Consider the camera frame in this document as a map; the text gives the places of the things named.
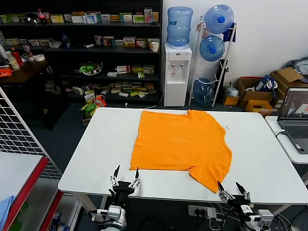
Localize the white metal jug rack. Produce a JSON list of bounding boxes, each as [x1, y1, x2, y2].
[[188, 15, 238, 108]]

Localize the small orange cardboard box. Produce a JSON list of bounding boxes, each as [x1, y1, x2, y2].
[[245, 99, 274, 117]]

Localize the black shelf unit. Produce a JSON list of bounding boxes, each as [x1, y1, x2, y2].
[[0, 0, 163, 105]]

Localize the light blue cloth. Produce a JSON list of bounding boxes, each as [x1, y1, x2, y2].
[[0, 195, 16, 227]]

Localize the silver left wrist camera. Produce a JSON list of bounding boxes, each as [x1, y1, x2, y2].
[[107, 205, 121, 217]]

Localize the bowl with green packets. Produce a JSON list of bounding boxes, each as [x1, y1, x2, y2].
[[74, 61, 103, 76]]

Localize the shiny metal bowl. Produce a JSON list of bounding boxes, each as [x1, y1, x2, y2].
[[25, 12, 39, 25]]

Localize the dark wooden table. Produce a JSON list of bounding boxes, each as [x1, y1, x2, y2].
[[0, 59, 70, 130]]

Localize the dark blue bottle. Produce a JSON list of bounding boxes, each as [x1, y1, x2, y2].
[[61, 31, 70, 49]]

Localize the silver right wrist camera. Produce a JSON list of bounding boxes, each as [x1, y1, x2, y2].
[[257, 209, 274, 227]]

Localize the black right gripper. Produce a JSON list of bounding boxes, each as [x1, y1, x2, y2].
[[217, 180, 252, 212]]

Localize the white water dispenser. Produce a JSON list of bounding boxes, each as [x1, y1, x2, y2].
[[164, 43, 193, 107]]

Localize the small box with plastic bag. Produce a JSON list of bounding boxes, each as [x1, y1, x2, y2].
[[222, 81, 241, 106]]

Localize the yellow white medicine box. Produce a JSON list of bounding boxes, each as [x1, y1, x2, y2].
[[123, 37, 136, 48]]

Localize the orange t-shirt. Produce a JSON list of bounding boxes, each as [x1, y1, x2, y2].
[[129, 109, 233, 194]]

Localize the white power strip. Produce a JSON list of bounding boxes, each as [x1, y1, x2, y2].
[[188, 205, 217, 218]]

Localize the large white table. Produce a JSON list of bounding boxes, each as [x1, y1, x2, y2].
[[57, 107, 308, 205]]

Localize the tilted blue water jug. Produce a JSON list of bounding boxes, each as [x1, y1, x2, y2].
[[193, 78, 215, 104], [199, 35, 226, 62], [204, 4, 234, 34]]

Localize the orange juice bottle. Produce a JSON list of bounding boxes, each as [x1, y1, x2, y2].
[[6, 51, 21, 71]]

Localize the small white side table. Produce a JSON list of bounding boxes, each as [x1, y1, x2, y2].
[[264, 115, 308, 164]]

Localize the dark blue cloth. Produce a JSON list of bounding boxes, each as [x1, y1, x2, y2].
[[222, 22, 238, 43]]

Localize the cola bottle red label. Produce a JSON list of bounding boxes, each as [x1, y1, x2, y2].
[[38, 8, 48, 25]]

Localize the grey open laptop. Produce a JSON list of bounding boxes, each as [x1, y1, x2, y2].
[[277, 87, 308, 154]]

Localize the open brown cardboard box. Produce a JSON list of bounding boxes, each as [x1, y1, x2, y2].
[[235, 77, 274, 108]]

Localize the red framed white cart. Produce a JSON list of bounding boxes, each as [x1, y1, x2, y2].
[[0, 152, 64, 231]]

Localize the pile of grey clothes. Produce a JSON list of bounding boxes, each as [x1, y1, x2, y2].
[[283, 57, 308, 84]]

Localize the upright blue water jug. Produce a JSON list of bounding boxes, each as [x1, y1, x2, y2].
[[167, 6, 193, 48]]

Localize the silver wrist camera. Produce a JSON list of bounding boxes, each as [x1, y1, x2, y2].
[[107, 205, 121, 217], [257, 209, 274, 227]]

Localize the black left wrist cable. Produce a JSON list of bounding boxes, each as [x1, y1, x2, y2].
[[88, 210, 109, 225]]

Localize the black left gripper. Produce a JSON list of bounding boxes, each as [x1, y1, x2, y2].
[[109, 165, 141, 205]]

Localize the black stand behind rack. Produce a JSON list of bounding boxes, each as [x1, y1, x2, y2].
[[216, 59, 229, 94]]

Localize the white wire grid panel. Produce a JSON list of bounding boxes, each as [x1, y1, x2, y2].
[[0, 86, 63, 180]]

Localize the blue bag white handles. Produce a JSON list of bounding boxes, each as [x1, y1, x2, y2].
[[255, 74, 279, 92]]

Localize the colourful snack bags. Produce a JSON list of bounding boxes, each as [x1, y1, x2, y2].
[[80, 94, 108, 118]]

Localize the tilted brown cardboard box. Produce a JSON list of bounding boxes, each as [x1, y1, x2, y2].
[[269, 67, 308, 106]]

